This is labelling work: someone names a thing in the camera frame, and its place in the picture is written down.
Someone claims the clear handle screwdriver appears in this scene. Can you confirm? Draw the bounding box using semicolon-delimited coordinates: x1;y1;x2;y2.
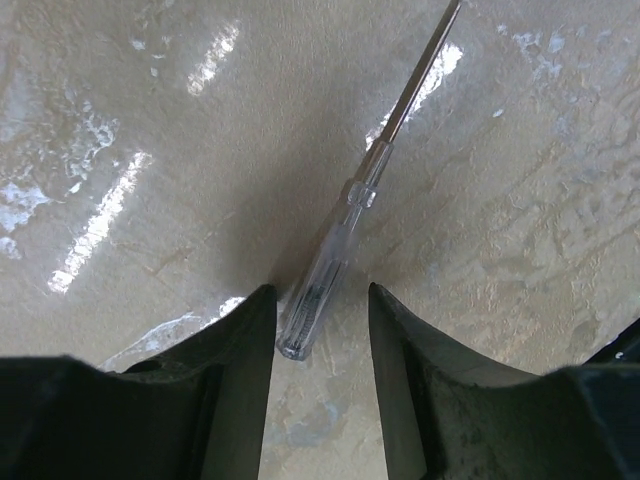
277;1;461;361

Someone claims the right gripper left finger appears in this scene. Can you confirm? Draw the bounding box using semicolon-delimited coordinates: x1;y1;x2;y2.
1;285;277;479

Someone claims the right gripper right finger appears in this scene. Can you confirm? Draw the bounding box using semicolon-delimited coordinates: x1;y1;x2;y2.
368;284;639;479

